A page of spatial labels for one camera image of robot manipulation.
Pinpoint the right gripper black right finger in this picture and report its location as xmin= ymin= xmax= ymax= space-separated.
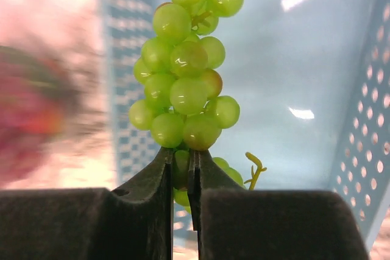
xmin=188 ymin=150 xmax=369 ymax=260

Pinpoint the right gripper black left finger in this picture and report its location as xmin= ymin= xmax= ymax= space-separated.
xmin=1 ymin=148 xmax=174 ymax=259

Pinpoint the blue plastic basket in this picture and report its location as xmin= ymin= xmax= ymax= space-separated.
xmin=99 ymin=0 xmax=390 ymax=251

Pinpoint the green grape bunch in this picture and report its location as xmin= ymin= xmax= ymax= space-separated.
xmin=127 ymin=0 xmax=268 ymax=214

